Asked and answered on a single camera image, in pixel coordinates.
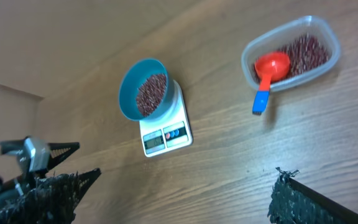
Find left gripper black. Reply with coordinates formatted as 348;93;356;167
0;142;101;209

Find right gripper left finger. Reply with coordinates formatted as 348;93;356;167
0;171;81;224

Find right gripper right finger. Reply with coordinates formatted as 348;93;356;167
267;167;358;224

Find red scoop blue handle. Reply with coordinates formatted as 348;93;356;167
252;52;290;115

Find blue bowl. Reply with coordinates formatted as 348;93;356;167
119;58;175;121

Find white digital kitchen scale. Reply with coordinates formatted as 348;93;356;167
139;81;193;157

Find red beans in bowl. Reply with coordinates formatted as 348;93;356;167
135;73;167;117

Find clear plastic container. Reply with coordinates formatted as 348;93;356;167
241;16;341;92

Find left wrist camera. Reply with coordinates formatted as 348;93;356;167
1;136;50;174

